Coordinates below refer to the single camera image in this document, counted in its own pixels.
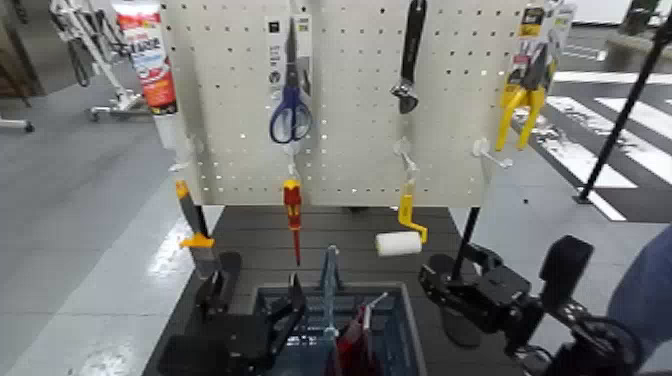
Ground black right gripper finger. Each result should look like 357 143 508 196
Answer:
461 245 506 273
418 262 475 317

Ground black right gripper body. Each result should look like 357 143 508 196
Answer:
466 265 546 338

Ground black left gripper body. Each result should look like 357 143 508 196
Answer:
158 313 275 376

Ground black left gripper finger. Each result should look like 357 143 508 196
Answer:
266 271 307 361
198 269 228 318

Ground red black gloves with card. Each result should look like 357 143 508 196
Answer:
334 291 391 376

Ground blue grey plastic crate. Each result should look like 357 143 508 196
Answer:
249 243 428 376

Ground black pegboard stand foot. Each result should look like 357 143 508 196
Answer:
207 250 244 317
428 206 483 349

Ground clear plastic pegboard hook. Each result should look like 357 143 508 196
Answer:
170 135 205 172
471 136 514 170
282 140 305 181
393 136 420 183

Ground red yellow screwdriver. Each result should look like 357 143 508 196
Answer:
282 178 304 267

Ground white pegboard panel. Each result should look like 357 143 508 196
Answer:
159 0 533 209

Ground black tripod pole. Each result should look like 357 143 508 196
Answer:
573 14 672 205

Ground black adjustable wrench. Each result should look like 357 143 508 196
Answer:
389 0 428 115

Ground red white sealant cartridge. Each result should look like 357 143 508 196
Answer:
111 0 179 116

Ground grey concrete bench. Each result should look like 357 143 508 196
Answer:
602 32 672 74

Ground white wheeled stand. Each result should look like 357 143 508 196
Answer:
48 0 155 123

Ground brown wooden furniture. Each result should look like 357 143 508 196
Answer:
0 0 44 100

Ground yellow handled paint roller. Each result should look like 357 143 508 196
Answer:
374 180 429 258

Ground yellow handled pliers on card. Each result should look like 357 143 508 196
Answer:
494 4 577 153

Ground blue handled scissors on card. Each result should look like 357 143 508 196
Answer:
263 13 315 146

